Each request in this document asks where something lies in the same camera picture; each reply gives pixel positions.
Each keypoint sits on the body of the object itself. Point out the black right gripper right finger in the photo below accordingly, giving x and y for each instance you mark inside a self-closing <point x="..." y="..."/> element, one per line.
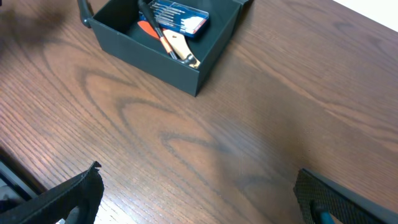
<point x="322" y="200"/>

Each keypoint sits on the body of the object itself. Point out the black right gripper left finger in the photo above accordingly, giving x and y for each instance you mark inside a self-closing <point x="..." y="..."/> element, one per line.
<point x="76" y="200"/>

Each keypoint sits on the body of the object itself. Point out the orange scraper wooden handle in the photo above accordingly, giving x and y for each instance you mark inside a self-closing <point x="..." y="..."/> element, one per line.
<point x="176" y="41"/>

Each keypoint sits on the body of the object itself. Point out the blue precision screwdriver set case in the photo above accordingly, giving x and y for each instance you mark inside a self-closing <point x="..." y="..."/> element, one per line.
<point x="170" y="15"/>

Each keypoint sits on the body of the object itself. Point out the black open box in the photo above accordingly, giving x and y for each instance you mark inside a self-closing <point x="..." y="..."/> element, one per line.
<point x="116" y="29"/>

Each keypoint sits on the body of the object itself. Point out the black mounting rail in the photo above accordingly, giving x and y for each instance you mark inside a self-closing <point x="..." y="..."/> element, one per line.
<point x="18" y="185"/>

